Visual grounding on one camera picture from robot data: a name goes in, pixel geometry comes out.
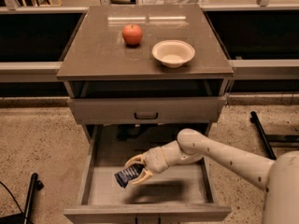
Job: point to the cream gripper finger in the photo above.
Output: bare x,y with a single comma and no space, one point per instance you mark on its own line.
138,159
144,176

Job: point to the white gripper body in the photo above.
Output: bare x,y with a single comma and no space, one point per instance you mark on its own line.
153,160

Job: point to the dark blue snack bar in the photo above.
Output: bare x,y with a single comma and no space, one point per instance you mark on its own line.
128,174

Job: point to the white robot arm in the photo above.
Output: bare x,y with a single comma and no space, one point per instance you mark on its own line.
278,179

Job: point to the open middle drawer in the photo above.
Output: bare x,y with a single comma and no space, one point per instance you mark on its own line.
179,195

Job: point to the closed top drawer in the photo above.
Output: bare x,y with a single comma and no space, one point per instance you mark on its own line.
170,110

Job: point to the grey drawer cabinet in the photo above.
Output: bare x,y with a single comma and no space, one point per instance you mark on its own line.
99,64

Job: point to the black bar right floor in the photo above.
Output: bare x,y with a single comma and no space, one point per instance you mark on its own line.
255,120

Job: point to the black bar floor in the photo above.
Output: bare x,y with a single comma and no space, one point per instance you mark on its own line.
34,186
255,120

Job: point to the black bar left floor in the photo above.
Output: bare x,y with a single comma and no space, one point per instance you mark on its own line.
34,186

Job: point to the white paper bowl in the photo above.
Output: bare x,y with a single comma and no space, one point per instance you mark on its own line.
173,53

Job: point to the red apple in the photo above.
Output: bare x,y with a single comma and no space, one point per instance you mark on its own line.
132,34

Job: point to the grey metal railing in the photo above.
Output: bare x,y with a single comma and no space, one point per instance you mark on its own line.
243,70

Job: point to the black drawer handle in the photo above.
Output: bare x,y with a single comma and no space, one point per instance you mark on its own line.
146,115

